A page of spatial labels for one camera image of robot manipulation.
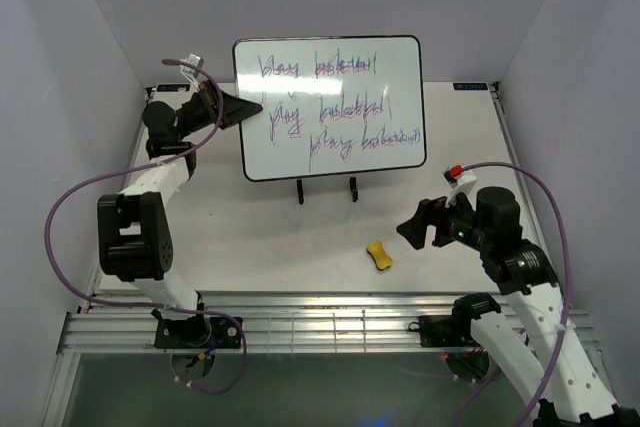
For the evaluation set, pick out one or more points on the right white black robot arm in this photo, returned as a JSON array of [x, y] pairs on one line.
[[550, 369]]

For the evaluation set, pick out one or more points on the right blue table label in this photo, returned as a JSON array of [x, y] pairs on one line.
[[470, 86]]

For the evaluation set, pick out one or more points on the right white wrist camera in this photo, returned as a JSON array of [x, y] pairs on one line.
[[460, 180]]

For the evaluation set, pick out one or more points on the black wire whiteboard stand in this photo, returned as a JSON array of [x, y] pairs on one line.
[[326, 187]]

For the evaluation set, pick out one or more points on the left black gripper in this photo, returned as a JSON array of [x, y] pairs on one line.
[[236, 109]]

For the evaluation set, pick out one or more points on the blue table label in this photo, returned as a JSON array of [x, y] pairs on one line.
[[470, 86], [173, 87]]

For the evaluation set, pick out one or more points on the black framed whiteboard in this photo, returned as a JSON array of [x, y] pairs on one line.
[[331, 105]]

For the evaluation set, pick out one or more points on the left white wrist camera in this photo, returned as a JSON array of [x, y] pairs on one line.
[[191, 68]]

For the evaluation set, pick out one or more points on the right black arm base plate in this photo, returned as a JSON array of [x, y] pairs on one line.
[[433, 331]]

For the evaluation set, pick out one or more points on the left blue table label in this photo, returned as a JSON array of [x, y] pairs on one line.
[[173, 87]]

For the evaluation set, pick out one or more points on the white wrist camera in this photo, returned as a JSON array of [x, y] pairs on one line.
[[191, 68], [460, 180]]

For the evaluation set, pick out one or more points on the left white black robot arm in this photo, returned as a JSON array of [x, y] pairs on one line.
[[135, 243]]

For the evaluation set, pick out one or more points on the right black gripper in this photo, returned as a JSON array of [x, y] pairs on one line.
[[430, 211]]

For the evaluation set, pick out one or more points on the yellow black whiteboard eraser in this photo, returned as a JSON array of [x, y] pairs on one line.
[[379, 256]]

